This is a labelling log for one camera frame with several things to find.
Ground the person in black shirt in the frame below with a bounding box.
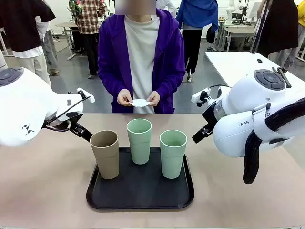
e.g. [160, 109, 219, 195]
[0, 0, 57, 86]

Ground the person in plaid shirt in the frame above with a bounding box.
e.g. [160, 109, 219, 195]
[69, 0, 107, 79]

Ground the light green plastic cup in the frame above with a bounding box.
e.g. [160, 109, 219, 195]
[126, 118, 153, 165]
[159, 130, 188, 179]

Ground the thin black camera cable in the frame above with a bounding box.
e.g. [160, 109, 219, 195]
[44, 95, 92, 132]

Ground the white scalloped paper coaster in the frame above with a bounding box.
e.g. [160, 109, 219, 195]
[130, 98, 151, 108]

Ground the black cable sleeve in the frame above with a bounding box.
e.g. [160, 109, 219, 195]
[243, 97, 305, 185]

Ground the black plastic tray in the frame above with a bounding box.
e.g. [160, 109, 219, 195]
[86, 146, 195, 210]

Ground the person in blue jacket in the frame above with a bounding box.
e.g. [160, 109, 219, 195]
[176, 0, 219, 83]

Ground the grey workbench desk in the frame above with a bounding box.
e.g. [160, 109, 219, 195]
[218, 20, 257, 52]

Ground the person in white shirt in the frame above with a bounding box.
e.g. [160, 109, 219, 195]
[156, 0, 177, 19]

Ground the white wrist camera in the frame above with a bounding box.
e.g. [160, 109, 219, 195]
[192, 88, 212, 107]
[76, 87, 95, 104]

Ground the black folded tripod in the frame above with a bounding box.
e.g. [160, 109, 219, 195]
[272, 66, 292, 88]

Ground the person's left forearm purple sleeve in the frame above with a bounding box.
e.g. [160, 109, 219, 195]
[156, 66, 186, 101]

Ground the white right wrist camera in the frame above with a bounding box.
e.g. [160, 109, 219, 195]
[192, 88, 212, 107]

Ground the person in grey trousers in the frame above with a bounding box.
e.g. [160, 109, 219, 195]
[35, 14, 60, 76]

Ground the brown plastic cup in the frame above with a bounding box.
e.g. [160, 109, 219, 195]
[90, 130, 119, 180]

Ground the white cylindrical air purifier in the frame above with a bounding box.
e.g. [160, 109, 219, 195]
[0, 50, 8, 70]

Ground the person in yellow shirt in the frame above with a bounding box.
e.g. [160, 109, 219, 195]
[297, 0, 305, 60]

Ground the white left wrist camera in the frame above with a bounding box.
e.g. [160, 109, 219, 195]
[76, 87, 95, 104]

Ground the person's right forearm purple sleeve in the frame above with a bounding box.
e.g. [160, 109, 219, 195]
[98, 66, 125, 101]

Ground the person's left hand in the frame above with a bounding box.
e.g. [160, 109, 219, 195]
[145, 90, 161, 107]

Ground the white table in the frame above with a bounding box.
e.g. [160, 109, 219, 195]
[204, 51, 305, 96]

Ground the person's right hand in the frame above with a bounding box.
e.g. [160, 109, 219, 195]
[117, 89, 134, 106]

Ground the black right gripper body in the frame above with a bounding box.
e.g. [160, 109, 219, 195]
[202, 104, 216, 130]

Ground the person in purple hoodie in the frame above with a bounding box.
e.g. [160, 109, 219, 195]
[97, 7, 186, 114]

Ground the black hanging bag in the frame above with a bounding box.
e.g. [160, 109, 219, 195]
[206, 25, 216, 45]

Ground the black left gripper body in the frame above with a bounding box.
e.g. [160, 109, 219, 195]
[68, 118, 81, 132]

